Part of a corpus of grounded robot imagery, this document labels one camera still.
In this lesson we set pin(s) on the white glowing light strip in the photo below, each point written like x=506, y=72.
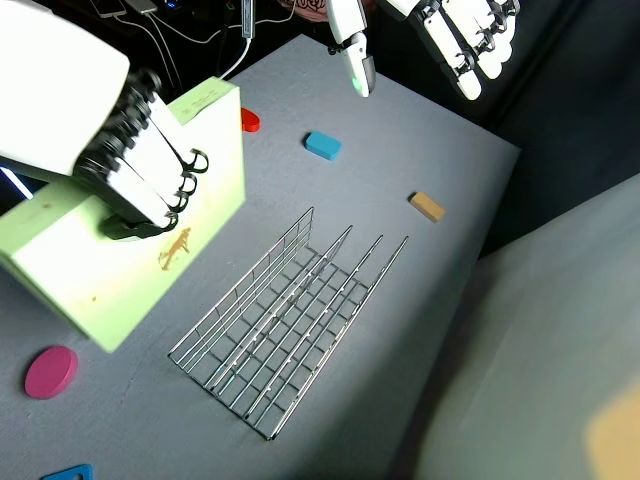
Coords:
x=15, y=182

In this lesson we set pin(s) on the grey table cloth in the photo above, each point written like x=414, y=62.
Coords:
x=400, y=165

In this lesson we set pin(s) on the magenta round disc block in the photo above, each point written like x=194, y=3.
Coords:
x=50, y=371

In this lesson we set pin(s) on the grey usb hub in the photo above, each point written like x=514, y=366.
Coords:
x=246, y=17

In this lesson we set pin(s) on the light green book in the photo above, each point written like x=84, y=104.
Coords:
x=100, y=290

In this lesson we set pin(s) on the blurred grey foreground shell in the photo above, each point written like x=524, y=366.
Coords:
x=540, y=310

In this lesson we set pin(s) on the blue frame block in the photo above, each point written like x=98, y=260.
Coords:
x=70, y=473

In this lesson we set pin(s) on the blue rounded block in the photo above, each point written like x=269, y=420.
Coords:
x=322, y=144

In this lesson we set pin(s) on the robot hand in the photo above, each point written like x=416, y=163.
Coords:
x=465, y=45
x=55, y=85

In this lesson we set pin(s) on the red heart block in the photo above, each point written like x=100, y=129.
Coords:
x=250, y=121

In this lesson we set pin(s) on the tan wooden rectangular block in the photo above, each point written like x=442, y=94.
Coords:
x=427, y=206

